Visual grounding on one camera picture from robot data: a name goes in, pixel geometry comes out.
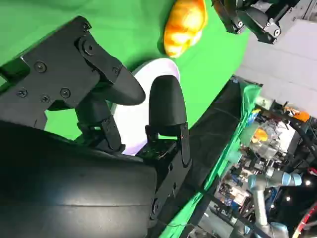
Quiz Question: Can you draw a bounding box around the orange and white bread roll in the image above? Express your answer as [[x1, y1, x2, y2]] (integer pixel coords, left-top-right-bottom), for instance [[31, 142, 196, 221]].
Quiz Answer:
[[163, 0, 208, 59]]

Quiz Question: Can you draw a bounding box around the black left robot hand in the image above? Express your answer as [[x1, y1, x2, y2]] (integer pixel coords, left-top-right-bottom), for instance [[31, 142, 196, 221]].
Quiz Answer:
[[211, 0, 301, 46]]

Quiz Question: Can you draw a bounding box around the lilac plate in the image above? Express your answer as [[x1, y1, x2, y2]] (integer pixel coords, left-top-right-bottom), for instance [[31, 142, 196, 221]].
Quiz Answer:
[[110, 59, 181, 156]]

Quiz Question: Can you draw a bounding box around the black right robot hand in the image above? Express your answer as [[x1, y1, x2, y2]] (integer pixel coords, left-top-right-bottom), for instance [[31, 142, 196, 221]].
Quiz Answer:
[[0, 16, 193, 238]]

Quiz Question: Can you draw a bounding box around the green table cloth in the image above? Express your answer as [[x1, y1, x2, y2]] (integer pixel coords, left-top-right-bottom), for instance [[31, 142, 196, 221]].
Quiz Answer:
[[0, 0, 263, 238]]

